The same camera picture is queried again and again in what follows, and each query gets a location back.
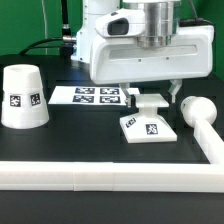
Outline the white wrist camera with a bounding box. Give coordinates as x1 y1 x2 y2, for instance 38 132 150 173
95 9 145 38

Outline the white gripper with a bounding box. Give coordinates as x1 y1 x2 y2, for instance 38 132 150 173
90 25 214 107

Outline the white lamp bulb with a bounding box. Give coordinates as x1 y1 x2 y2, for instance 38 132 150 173
180 96 217 127

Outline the black cable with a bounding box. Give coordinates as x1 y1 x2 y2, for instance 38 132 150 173
19 35 78 56

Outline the white lamp shade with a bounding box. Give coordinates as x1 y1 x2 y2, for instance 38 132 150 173
1 64 49 129

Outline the white marker sheet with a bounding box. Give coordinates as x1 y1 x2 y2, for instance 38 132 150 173
48 85 141 108

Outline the white lamp base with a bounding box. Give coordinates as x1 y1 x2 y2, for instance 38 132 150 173
120 94 177 143

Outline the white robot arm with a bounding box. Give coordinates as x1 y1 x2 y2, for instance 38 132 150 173
71 0 214 106

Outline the white front fence rail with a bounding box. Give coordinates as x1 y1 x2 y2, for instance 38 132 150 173
0 161 224 193

